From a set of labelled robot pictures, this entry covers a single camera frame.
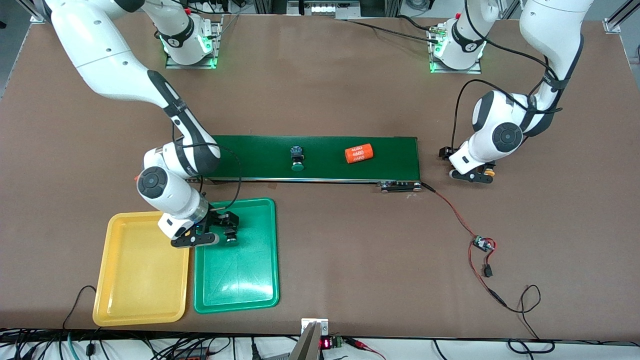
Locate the green plastic tray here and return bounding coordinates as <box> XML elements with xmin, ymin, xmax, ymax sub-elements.
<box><xmin>193</xmin><ymin>198</ymin><xmax>280</xmax><ymax>315</ymax></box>

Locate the yellow plastic tray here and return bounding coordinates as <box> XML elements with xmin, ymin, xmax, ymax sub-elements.
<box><xmin>92</xmin><ymin>210</ymin><xmax>192</xmax><ymax>327</ymax></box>

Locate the green conveyor belt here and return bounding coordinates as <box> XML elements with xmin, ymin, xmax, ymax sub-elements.
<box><xmin>200</xmin><ymin>134</ymin><xmax>423</xmax><ymax>193</ymax></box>

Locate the red clip lead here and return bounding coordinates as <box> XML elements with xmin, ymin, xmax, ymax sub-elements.
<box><xmin>345</xmin><ymin>337</ymin><xmax>387</xmax><ymax>360</ymax></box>

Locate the lit metal rack unit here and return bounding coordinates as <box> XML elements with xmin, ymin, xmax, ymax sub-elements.
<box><xmin>287</xmin><ymin>0</ymin><xmax>362</xmax><ymax>20</ymax></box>

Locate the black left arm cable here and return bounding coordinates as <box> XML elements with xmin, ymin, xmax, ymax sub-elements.
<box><xmin>451</xmin><ymin>0</ymin><xmax>566</xmax><ymax>151</ymax></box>

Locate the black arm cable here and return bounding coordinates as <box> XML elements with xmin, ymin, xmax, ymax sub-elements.
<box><xmin>172</xmin><ymin>125</ymin><xmax>243</xmax><ymax>211</ymax></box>
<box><xmin>451</xmin><ymin>0</ymin><xmax>566</xmax><ymax>151</ymax></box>

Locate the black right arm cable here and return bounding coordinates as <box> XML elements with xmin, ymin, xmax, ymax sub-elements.
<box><xmin>172</xmin><ymin>125</ymin><xmax>243</xmax><ymax>211</ymax></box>

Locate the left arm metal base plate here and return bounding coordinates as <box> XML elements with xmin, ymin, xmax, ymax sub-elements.
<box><xmin>429</xmin><ymin>25</ymin><xmax>482</xmax><ymax>75</ymax></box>

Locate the black base power cable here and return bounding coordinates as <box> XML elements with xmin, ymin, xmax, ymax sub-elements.
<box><xmin>345</xmin><ymin>14</ymin><xmax>443</xmax><ymax>45</ymax></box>

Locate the thin black looped cable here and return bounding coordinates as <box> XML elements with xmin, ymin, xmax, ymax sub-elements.
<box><xmin>505</xmin><ymin>285</ymin><xmax>556</xmax><ymax>353</ymax></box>

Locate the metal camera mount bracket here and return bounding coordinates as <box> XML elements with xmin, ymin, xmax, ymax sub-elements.
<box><xmin>287</xmin><ymin>318</ymin><xmax>330</xmax><ymax>360</ymax></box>

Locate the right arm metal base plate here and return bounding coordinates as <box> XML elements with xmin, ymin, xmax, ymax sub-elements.
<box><xmin>165</xmin><ymin>15</ymin><xmax>223</xmax><ymax>70</ymax></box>

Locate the aluminium frame profile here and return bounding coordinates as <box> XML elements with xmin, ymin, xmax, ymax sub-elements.
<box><xmin>17</xmin><ymin>0</ymin><xmax>48</xmax><ymax>23</ymax></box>
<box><xmin>603</xmin><ymin>0</ymin><xmax>640</xmax><ymax>35</ymax></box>

